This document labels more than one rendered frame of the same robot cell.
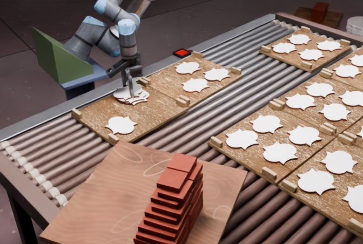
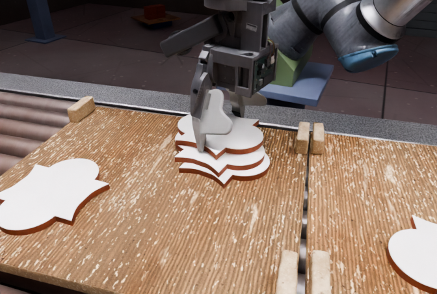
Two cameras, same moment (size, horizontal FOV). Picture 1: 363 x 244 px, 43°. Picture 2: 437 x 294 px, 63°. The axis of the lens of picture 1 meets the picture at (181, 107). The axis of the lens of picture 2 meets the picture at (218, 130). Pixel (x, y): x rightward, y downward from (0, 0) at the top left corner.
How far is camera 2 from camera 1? 184 cm
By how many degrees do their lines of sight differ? 50
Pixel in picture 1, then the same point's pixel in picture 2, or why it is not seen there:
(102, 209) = not seen: outside the picture
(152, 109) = (191, 217)
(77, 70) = not seen: hidden behind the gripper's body
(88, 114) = (99, 123)
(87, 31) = not seen: outside the picture
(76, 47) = (279, 17)
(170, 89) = (346, 207)
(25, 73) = (351, 103)
